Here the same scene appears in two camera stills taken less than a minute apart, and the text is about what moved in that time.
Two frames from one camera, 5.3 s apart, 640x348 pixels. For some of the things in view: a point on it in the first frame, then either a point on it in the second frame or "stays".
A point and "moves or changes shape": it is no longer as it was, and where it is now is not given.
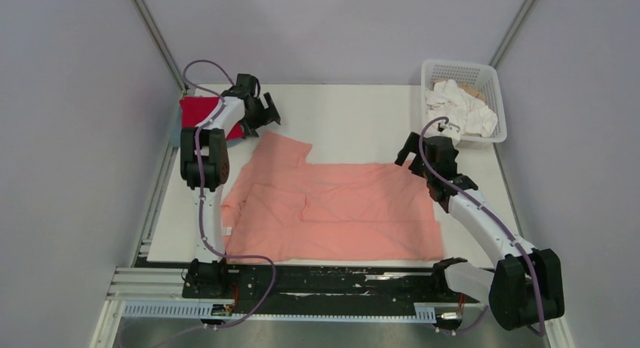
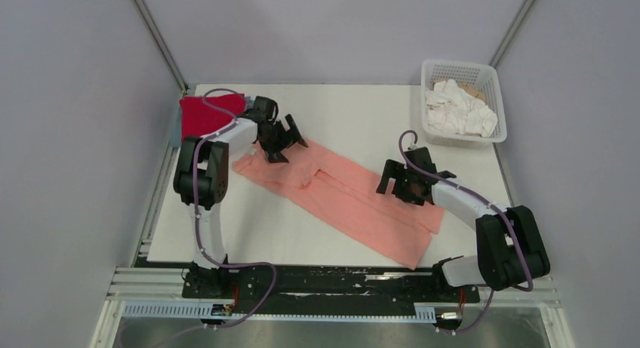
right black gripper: x=410 y=146 → x=395 y=170
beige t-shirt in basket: x=466 y=87 stays
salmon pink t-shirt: x=286 y=210 moves or changes shape
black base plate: x=255 y=287 stays
